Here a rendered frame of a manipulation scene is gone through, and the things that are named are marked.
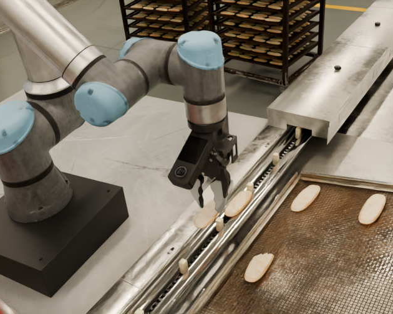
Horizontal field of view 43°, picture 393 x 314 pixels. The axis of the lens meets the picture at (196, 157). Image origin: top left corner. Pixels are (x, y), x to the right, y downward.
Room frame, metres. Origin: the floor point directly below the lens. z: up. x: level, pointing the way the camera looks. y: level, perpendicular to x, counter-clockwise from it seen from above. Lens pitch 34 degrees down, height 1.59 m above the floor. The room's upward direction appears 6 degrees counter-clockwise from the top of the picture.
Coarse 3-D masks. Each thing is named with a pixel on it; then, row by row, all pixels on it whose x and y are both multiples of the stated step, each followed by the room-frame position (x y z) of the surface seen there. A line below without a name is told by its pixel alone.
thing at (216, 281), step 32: (288, 192) 0.85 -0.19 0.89; (384, 192) 0.78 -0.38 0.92; (256, 224) 0.75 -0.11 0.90; (288, 224) 0.75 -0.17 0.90; (320, 224) 0.72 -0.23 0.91; (352, 224) 0.70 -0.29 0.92; (384, 224) 0.69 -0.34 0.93; (320, 256) 0.64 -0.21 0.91; (352, 256) 0.62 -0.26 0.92; (256, 288) 0.59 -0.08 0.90; (320, 288) 0.56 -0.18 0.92; (384, 288) 0.53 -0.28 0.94
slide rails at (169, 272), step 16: (272, 160) 1.04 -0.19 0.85; (256, 176) 0.98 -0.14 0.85; (272, 176) 0.97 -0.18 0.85; (256, 192) 0.92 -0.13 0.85; (192, 240) 0.78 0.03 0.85; (176, 272) 0.70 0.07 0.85; (192, 272) 0.69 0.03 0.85; (160, 288) 0.66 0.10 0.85; (176, 288) 0.65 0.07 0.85; (144, 304) 0.62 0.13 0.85; (160, 304) 0.62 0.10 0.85
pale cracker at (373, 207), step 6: (372, 198) 0.76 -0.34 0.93; (378, 198) 0.76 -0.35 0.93; (384, 198) 0.76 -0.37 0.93; (366, 204) 0.74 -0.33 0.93; (372, 204) 0.74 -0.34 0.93; (378, 204) 0.74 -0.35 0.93; (384, 204) 0.74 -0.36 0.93; (366, 210) 0.73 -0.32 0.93; (372, 210) 0.72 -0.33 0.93; (378, 210) 0.72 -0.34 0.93; (360, 216) 0.71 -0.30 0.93; (366, 216) 0.71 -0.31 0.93; (372, 216) 0.71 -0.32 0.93; (378, 216) 0.71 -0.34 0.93; (366, 222) 0.70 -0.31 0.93
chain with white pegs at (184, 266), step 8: (296, 128) 1.15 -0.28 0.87; (304, 128) 1.20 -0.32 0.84; (296, 136) 1.15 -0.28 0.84; (272, 168) 1.02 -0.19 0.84; (264, 176) 0.99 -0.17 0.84; (248, 184) 0.92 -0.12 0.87; (256, 184) 0.96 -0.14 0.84; (216, 224) 0.81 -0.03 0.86; (224, 224) 0.83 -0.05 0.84; (216, 232) 0.81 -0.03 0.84; (208, 240) 0.78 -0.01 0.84; (200, 248) 0.76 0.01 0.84; (184, 264) 0.69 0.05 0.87; (184, 272) 0.69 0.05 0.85; (176, 280) 0.68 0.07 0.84; (168, 288) 0.67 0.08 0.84; (160, 296) 0.64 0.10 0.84; (136, 312) 0.59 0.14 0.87
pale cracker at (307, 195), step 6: (312, 186) 0.85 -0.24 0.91; (318, 186) 0.85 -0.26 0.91; (306, 192) 0.83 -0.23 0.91; (312, 192) 0.82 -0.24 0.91; (318, 192) 0.83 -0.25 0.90; (300, 198) 0.81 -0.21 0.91; (306, 198) 0.81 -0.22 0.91; (312, 198) 0.81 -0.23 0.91; (294, 204) 0.80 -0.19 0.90; (300, 204) 0.79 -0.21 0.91; (306, 204) 0.79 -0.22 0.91; (294, 210) 0.78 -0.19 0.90; (300, 210) 0.78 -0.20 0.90
